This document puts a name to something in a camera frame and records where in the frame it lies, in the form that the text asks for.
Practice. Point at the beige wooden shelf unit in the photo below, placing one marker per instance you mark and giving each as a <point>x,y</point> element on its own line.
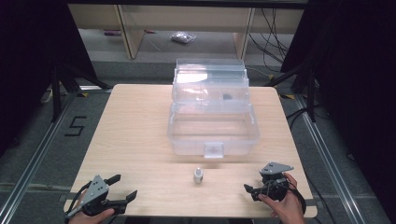
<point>134,25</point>

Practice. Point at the small white bottle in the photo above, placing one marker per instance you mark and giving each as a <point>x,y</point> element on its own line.
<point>198,176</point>

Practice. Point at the purple flat object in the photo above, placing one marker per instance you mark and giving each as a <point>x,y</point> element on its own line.
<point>112,32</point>

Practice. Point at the person's left hand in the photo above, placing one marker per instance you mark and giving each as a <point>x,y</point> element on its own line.
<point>90,218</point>

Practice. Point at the aluminium floor rail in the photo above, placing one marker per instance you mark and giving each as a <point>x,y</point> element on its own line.
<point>28,174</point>
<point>330,161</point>

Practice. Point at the clear plastic storage box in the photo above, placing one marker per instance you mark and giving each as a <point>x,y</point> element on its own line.
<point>213,130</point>

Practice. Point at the person's right hand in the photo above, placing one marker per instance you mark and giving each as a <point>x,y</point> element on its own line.
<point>291,208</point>

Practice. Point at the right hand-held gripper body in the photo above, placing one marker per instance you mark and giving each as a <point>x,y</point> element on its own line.
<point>275,185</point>

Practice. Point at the dark curtain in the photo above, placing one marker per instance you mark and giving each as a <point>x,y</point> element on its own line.
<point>358,77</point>
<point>31,62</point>

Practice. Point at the clear plastic bag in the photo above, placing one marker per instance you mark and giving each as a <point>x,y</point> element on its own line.
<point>183,37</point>

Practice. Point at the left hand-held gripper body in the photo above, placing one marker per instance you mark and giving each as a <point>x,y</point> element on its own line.
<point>98,189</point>

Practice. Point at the yellow black tape piece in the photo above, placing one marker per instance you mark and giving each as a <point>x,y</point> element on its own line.
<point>288,96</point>
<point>82,94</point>

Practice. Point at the black metal stand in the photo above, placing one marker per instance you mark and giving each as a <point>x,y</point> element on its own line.
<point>56,93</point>
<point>311,93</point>

